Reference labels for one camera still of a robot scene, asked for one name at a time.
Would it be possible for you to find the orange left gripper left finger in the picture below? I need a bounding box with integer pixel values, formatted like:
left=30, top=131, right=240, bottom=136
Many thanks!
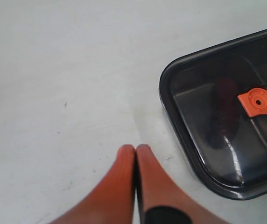
left=52, top=145, right=135, bottom=224

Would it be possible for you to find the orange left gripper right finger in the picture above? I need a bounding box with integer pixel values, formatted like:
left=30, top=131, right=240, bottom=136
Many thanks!
left=136, top=144, right=220, bottom=224

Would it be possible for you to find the red sausage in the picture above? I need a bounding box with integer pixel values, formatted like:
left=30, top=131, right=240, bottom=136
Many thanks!
left=207, top=77, right=240, bottom=149

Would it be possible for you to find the dark transparent lunchbox lid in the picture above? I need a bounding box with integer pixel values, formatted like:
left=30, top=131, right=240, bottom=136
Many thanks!
left=159, top=29, right=267, bottom=200

